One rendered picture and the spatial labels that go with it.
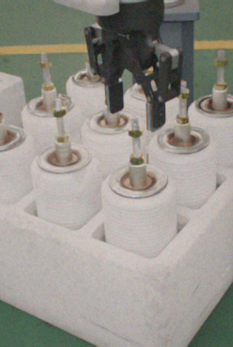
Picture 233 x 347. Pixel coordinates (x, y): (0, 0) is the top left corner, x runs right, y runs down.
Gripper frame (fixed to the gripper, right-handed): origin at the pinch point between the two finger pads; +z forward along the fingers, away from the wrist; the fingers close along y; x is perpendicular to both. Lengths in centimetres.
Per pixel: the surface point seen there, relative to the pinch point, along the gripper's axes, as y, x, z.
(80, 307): 3.3, 8.9, 28.4
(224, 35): 67, -98, 35
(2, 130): 21.7, 6.0, 8.3
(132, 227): -2.8, 3.8, 13.8
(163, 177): -2.0, -2.6, 9.9
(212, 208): -4.3, -9.5, 17.2
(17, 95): 52, -15, 20
